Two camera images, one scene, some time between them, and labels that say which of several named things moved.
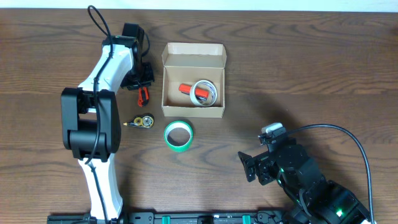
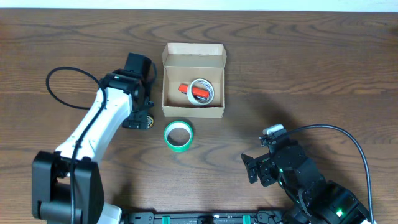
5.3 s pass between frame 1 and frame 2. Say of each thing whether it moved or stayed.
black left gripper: moved
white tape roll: moved
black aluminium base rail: stayed
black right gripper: stayed
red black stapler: stayed
